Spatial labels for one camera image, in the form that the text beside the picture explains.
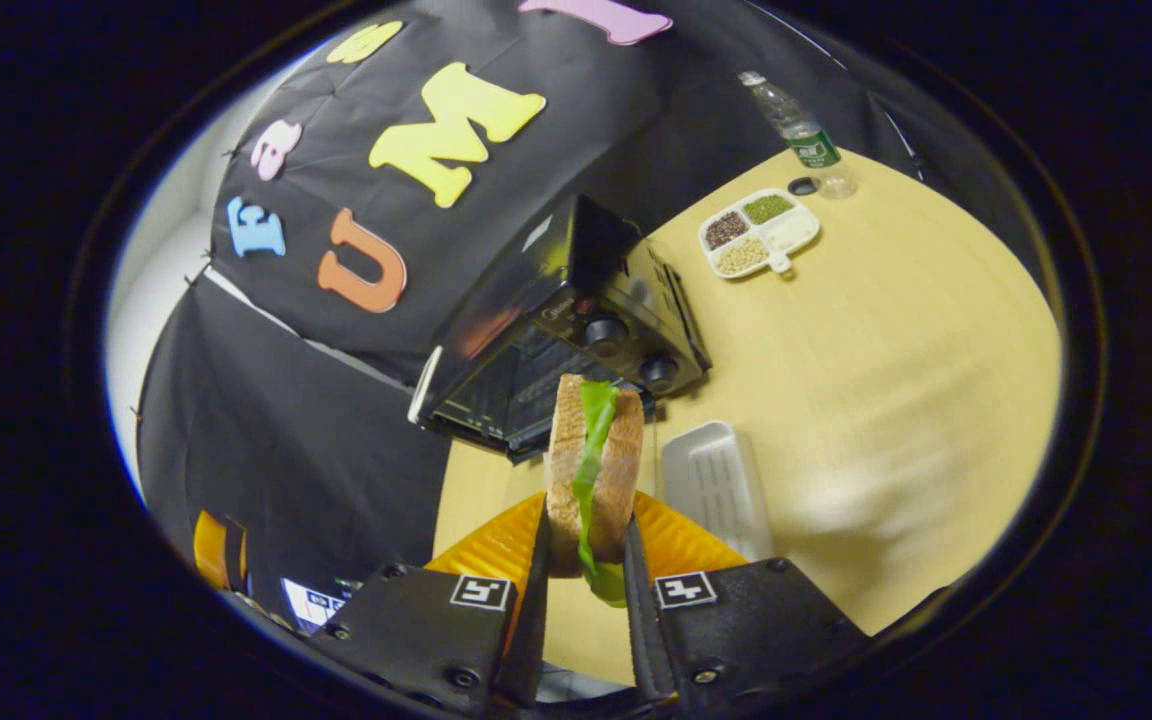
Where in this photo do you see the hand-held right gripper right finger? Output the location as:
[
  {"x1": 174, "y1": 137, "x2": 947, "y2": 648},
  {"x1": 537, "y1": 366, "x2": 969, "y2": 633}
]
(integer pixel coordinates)
[{"x1": 621, "y1": 490, "x2": 872, "y2": 706}]

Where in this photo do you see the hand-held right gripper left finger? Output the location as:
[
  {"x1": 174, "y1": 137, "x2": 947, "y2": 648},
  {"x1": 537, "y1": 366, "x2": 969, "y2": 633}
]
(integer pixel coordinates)
[{"x1": 311, "y1": 490, "x2": 552, "y2": 713}]

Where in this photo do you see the lettuce sandwich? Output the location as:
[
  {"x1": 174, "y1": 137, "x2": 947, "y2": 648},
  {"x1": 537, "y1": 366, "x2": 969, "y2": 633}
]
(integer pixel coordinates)
[{"x1": 544, "y1": 373, "x2": 645, "y2": 608}]

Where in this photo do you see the black electric oven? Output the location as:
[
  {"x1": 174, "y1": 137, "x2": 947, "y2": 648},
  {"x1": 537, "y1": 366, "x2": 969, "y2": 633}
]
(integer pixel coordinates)
[{"x1": 408, "y1": 193, "x2": 714, "y2": 501}]

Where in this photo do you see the white rectangular plastic tray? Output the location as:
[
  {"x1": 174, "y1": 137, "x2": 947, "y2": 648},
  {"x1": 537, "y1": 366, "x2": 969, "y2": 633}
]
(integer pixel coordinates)
[{"x1": 659, "y1": 420, "x2": 775, "y2": 563}]

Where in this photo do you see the white divided dish with grains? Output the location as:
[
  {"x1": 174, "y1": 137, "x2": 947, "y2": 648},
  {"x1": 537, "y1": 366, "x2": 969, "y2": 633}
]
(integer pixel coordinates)
[{"x1": 698, "y1": 188, "x2": 822, "y2": 279}]

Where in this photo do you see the clear plastic water bottle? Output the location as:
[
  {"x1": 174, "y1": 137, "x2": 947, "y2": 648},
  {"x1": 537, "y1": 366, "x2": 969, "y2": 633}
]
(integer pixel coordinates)
[{"x1": 736, "y1": 70, "x2": 859, "y2": 199}]

